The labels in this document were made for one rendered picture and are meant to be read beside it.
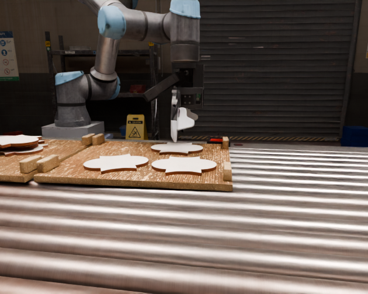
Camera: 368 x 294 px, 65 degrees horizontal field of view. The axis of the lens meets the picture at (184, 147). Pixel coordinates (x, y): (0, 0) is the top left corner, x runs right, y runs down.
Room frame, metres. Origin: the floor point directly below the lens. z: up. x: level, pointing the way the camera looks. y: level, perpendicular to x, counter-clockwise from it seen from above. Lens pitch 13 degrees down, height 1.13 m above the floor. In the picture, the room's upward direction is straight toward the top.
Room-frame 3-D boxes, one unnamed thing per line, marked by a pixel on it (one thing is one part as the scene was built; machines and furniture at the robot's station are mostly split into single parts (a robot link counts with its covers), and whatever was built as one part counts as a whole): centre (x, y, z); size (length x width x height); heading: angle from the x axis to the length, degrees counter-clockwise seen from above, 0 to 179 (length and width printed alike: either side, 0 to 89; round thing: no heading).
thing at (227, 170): (0.56, -0.09, 0.95); 0.06 x 0.02 x 0.03; 173
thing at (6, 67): (5.66, 3.47, 1.55); 0.61 x 0.02 x 0.91; 86
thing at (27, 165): (0.60, 0.33, 0.95); 0.06 x 0.02 x 0.03; 171
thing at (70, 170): (0.71, 0.09, 0.93); 0.41 x 0.35 x 0.02; 83
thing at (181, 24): (0.79, 0.00, 1.27); 0.09 x 0.08 x 0.11; 34
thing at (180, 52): (0.79, 0.00, 1.19); 0.08 x 0.08 x 0.05
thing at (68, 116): (1.27, 0.49, 0.98); 0.15 x 0.15 x 0.10
